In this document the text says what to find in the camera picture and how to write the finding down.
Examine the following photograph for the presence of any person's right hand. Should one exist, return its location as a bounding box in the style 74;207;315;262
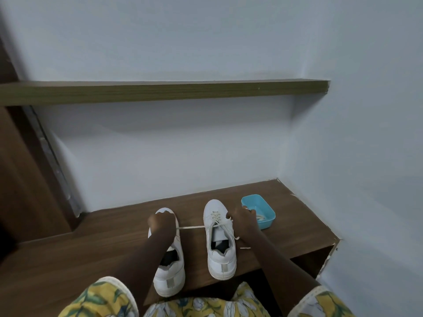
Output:
226;207;262;245

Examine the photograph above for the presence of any person's left hand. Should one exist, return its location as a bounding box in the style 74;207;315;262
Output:
147;211;178;242

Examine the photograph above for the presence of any blue plastic basket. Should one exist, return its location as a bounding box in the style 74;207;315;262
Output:
240;194;277;231

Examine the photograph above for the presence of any white sneaker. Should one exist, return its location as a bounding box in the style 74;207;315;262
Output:
147;207;186;298
203;199;238;281

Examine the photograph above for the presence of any person's right forearm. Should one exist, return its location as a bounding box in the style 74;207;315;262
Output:
245;234;322;308

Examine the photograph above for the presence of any person's left forearm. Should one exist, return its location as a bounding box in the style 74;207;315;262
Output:
111;234;175;308

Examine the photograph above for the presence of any wooden wall shelf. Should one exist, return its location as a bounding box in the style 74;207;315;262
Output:
0;79;331;107

